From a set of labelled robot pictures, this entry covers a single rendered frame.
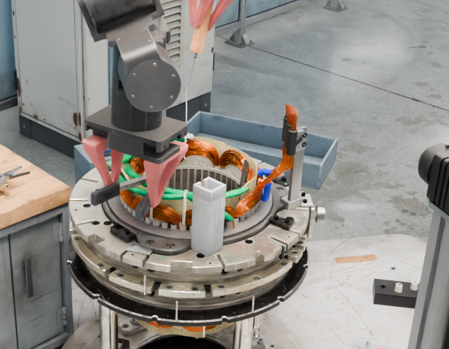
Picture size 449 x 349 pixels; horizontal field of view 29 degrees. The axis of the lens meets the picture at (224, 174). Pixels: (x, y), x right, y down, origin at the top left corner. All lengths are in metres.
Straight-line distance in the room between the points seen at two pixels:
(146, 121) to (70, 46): 2.50
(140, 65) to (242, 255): 0.31
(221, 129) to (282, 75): 3.12
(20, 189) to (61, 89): 2.33
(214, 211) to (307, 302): 0.53
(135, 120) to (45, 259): 0.41
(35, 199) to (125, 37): 0.41
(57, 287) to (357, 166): 2.52
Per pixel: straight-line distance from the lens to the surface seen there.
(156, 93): 0.87
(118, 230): 1.08
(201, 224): 1.04
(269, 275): 1.09
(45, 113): 3.70
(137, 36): 0.89
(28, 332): 1.35
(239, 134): 1.49
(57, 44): 3.51
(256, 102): 4.26
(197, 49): 1.08
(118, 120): 0.97
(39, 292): 1.33
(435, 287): 0.70
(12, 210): 1.21
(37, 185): 1.27
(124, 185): 1.04
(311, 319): 1.49
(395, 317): 1.53
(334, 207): 3.40
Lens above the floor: 1.67
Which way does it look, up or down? 28 degrees down
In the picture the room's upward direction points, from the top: 3 degrees clockwise
